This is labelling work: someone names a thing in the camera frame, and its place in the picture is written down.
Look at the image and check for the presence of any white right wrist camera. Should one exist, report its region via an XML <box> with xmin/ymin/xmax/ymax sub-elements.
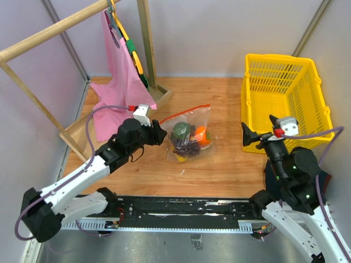
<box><xmin>274</xmin><ymin>116</ymin><xmax>299</xmax><ymax>138</ymax></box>

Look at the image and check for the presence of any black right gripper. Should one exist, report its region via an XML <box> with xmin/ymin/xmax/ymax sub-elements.
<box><xmin>241</xmin><ymin>121</ymin><xmax>287</xmax><ymax>180</ymax></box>

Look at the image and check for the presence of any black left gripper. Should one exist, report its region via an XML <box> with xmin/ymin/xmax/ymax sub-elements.
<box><xmin>128</xmin><ymin>119</ymin><xmax>167</xmax><ymax>155</ymax></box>

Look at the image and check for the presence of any green hanger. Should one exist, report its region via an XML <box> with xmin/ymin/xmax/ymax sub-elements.
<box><xmin>126</xmin><ymin>39</ymin><xmax>150</xmax><ymax>90</ymax></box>

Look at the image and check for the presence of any yellow hanger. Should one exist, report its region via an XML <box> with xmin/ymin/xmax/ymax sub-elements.
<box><xmin>112</xmin><ymin>14</ymin><xmax>144</xmax><ymax>75</ymax></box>

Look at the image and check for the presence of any wooden clothes rack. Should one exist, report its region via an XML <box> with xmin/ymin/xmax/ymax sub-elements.
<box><xmin>1</xmin><ymin>1</ymin><xmax>172</xmax><ymax>161</ymax></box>

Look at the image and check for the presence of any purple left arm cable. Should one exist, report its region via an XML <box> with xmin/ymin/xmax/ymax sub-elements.
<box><xmin>15</xmin><ymin>104</ymin><xmax>138</xmax><ymax>241</ymax></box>

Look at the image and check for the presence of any grey hanger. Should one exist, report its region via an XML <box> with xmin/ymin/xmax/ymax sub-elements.
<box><xmin>104</xmin><ymin>0</ymin><xmax>122</xmax><ymax>48</ymax></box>

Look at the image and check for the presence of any pink t-shirt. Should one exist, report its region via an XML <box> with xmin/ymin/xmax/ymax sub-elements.
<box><xmin>90</xmin><ymin>12</ymin><xmax>157</xmax><ymax>142</ymax></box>

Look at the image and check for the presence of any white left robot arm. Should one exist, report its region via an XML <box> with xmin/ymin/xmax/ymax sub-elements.
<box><xmin>15</xmin><ymin>118</ymin><xmax>167</xmax><ymax>243</ymax></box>

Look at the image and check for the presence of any orange persimmon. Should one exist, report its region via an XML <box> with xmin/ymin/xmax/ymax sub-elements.
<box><xmin>195</xmin><ymin>126</ymin><xmax>212</xmax><ymax>147</ymax></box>

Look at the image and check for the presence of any black grape bunch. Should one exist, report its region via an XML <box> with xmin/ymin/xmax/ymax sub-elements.
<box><xmin>170</xmin><ymin>124</ymin><xmax>200</xmax><ymax>157</ymax></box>

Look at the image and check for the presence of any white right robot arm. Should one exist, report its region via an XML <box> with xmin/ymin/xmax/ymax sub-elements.
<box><xmin>241</xmin><ymin>115</ymin><xmax>350</xmax><ymax>262</ymax></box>

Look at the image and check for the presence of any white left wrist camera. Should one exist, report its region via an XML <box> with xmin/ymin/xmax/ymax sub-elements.
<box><xmin>133</xmin><ymin>104</ymin><xmax>151</xmax><ymax>127</ymax></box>

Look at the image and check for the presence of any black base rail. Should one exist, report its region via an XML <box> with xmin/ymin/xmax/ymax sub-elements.
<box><xmin>84</xmin><ymin>195</ymin><xmax>275</xmax><ymax>231</ymax></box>

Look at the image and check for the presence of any yellow plastic basket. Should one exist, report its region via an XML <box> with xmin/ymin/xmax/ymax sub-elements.
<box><xmin>241</xmin><ymin>54</ymin><xmax>333</xmax><ymax>136</ymax></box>

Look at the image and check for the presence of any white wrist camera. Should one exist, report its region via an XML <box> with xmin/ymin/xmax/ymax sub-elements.
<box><xmin>274</xmin><ymin>116</ymin><xmax>299</xmax><ymax>138</ymax></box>
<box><xmin>133</xmin><ymin>104</ymin><xmax>151</xmax><ymax>127</ymax></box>

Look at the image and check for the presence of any dark navy cloth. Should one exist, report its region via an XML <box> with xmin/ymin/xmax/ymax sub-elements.
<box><xmin>264</xmin><ymin>160</ymin><xmax>332</xmax><ymax>203</ymax></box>

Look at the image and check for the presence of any clear zip bag orange zipper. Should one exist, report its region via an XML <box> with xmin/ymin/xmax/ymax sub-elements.
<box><xmin>160</xmin><ymin>104</ymin><xmax>216</xmax><ymax>163</ymax></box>

